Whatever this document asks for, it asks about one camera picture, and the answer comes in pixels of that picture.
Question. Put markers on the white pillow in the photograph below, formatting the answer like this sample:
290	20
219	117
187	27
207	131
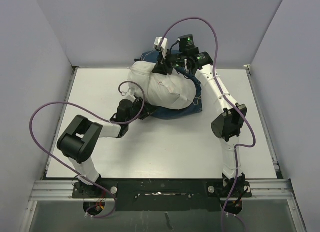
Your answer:
172	91

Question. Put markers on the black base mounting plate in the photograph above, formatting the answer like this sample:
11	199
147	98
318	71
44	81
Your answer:
166	194

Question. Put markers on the dark blue embroidered pillowcase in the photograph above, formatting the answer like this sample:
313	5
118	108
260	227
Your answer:
166	113

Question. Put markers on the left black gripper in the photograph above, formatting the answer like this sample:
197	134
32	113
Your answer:
148	109

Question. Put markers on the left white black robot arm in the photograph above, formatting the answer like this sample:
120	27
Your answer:
78	141

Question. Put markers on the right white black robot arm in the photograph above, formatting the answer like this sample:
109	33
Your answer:
230	115

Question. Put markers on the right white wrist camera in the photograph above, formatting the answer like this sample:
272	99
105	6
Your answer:
161	45

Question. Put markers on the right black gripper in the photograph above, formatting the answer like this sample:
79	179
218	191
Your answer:
162	65

